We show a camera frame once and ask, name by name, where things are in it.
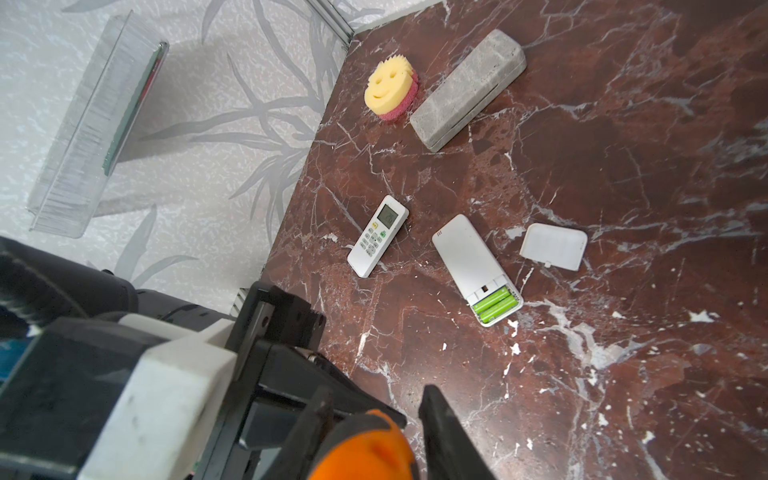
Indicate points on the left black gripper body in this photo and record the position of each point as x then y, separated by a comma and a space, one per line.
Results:
278, 370

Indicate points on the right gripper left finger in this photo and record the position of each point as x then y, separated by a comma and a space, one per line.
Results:
296, 456

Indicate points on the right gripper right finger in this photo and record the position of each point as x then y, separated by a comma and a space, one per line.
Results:
450, 454

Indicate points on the white remote with batteries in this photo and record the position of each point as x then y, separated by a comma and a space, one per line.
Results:
471, 264

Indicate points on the white battery cover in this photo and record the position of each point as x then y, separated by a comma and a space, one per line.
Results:
554, 246

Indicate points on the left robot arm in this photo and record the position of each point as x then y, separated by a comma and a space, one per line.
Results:
38, 288

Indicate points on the white remote with display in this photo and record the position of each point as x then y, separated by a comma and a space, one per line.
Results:
376, 237

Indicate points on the green battery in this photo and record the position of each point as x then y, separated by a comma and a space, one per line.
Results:
491, 300
498, 309

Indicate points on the yellow smiley sponge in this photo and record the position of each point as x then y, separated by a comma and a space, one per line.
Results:
391, 88

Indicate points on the grey stone block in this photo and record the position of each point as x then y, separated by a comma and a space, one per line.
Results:
488, 69

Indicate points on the clear plastic wall shelf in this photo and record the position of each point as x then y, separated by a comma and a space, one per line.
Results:
96, 126

